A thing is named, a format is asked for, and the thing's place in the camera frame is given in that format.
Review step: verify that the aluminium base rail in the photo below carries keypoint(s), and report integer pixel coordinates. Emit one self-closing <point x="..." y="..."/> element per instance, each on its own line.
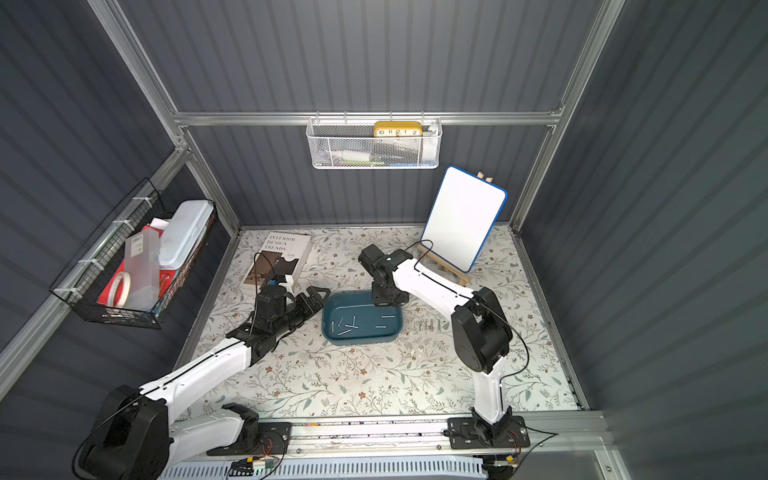
<point x="535" y="445"/>

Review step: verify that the yellow digital clock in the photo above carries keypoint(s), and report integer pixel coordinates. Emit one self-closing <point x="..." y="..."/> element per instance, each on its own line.
<point x="398" y="129"/>

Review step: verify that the black wire side basket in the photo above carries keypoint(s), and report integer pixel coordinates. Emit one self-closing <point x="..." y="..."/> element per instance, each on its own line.
<point x="93" y="269"/>

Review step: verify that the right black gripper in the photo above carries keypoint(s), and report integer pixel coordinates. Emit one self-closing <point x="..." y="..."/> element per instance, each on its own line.
<point x="388" y="291"/>

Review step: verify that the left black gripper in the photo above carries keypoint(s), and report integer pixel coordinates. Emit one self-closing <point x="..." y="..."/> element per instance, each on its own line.
<point x="302" y="306"/>

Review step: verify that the blue framed whiteboard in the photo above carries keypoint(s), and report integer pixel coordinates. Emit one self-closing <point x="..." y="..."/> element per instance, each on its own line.
<point x="463" y="219"/>

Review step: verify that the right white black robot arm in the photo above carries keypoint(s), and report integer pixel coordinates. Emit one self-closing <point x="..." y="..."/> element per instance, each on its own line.
<point x="480" y="330"/>

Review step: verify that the red box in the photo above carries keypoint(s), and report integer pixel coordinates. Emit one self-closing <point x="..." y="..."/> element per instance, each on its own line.
<point x="166" y="277"/>

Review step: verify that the teal plastic storage tray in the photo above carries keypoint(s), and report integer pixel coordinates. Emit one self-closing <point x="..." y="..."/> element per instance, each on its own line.
<point x="357" y="308"/>

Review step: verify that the white wire wall basket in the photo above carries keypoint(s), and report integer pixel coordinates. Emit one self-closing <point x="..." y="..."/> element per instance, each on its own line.
<point x="337" y="145"/>

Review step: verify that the translucent plastic container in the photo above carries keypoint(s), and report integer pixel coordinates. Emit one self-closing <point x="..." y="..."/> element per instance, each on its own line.
<point x="141" y="262"/>

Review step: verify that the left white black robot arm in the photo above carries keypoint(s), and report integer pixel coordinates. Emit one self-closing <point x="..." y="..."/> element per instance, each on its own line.
<point x="138" y="432"/>

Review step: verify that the small wooden easel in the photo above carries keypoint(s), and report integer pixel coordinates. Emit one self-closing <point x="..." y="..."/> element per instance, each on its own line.
<point x="450" y="273"/>

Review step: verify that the interior design trends book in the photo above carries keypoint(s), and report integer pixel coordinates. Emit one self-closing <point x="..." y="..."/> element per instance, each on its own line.
<point x="280" y="252"/>

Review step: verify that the white tape roll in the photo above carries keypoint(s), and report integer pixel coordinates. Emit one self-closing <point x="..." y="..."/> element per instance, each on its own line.
<point x="119" y="290"/>

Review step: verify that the white plastic case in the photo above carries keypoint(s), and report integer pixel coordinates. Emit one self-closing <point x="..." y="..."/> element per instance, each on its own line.
<point x="182" y="232"/>

